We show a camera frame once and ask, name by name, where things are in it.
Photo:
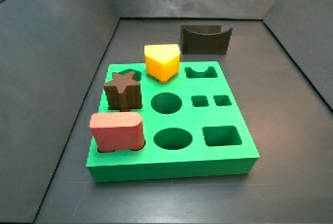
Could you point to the green foam shape board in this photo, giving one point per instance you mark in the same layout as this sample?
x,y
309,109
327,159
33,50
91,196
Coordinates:
x,y
195,132

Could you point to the brown star block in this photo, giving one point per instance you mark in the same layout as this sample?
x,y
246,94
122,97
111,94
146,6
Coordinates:
x,y
123,92

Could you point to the yellow pentagon block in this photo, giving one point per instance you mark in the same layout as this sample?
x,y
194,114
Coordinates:
x,y
162,61

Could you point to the red rounded block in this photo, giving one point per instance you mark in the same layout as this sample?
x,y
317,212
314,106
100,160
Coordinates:
x,y
118,131

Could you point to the black curved stand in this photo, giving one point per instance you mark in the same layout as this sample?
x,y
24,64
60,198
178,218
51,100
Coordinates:
x,y
204,39

